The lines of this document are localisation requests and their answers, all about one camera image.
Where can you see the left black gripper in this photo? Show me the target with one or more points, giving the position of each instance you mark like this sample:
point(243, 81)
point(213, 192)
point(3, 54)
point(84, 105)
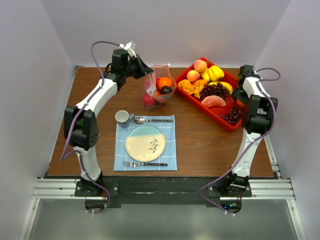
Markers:
point(143, 69)

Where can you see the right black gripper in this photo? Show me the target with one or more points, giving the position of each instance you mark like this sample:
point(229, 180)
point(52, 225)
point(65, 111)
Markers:
point(236, 95)

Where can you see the orange fruit back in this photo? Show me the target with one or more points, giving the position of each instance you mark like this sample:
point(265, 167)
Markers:
point(164, 82)

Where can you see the orange fruit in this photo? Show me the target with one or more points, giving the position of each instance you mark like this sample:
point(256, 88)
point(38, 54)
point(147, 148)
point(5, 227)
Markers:
point(240, 103)
point(164, 82)

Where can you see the clear zip top bag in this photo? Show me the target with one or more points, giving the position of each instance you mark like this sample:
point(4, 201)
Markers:
point(159, 71)

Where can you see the red apple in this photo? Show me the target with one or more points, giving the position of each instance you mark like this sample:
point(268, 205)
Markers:
point(148, 101)
point(159, 97)

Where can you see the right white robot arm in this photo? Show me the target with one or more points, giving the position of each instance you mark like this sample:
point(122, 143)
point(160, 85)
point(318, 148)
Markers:
point(257, 122)

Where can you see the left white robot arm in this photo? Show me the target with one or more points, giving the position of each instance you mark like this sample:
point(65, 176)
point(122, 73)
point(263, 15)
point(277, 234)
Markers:
point(80, 122)

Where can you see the yellow banana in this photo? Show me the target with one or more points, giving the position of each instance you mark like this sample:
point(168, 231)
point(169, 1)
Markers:
point(224, 84)

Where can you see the yellow bell pepper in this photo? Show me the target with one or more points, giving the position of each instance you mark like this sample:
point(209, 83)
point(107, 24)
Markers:
point(213, 74)

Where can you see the upper purple grape bunch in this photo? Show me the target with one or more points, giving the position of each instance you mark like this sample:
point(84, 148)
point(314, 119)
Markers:
point(215, 89)

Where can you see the purple grape bunch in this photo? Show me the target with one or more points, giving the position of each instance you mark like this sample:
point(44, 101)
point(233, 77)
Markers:
point(215, 89)
point(233, 116)

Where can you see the red plastic fruit tray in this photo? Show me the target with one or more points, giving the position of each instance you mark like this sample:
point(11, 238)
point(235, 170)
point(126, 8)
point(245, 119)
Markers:
point(213, 112)

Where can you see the watermelon slice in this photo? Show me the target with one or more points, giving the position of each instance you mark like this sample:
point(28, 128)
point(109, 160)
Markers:
point(213, 101)

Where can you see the lower purple grape bunch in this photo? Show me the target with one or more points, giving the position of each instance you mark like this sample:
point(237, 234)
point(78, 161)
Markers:
point(233, 116)

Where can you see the metal spoon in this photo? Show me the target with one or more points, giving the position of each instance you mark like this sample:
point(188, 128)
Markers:
point(140, 120)

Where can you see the small grey cup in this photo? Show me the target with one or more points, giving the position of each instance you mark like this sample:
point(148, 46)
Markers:
point(123, 118)

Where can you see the cream and teal plate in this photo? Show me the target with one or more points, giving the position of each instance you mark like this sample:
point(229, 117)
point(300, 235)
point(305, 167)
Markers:
point(145, 143)

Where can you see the blue checked placemat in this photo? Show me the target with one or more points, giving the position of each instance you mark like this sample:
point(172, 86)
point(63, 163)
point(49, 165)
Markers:
point(169, 156)

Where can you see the metal fork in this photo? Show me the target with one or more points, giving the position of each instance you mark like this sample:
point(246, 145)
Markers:
point(141, 164)

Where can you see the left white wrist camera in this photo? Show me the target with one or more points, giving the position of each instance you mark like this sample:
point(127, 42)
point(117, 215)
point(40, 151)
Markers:
point(129, 47)

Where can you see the aluminium frame rail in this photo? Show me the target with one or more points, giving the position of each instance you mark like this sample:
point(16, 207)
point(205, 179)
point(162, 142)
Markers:
point(203, 149)

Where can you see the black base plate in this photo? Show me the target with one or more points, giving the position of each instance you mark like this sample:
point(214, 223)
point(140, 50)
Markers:
point(116, 191)

